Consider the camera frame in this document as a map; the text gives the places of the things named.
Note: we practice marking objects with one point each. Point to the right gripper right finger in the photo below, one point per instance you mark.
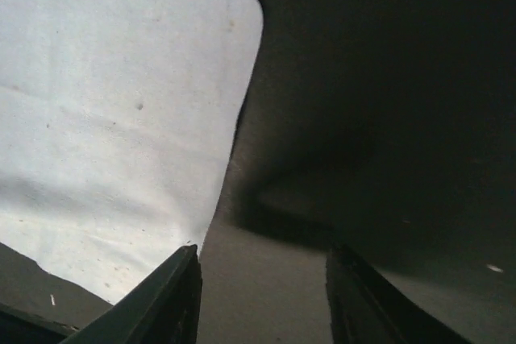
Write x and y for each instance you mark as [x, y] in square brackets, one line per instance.
[366, 308]

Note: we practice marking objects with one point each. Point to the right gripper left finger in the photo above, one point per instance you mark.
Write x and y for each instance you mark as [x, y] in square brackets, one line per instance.
[163, 308]

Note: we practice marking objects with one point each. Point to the light blue cleaning cloth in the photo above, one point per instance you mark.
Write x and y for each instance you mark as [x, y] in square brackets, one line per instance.
[117, 123]

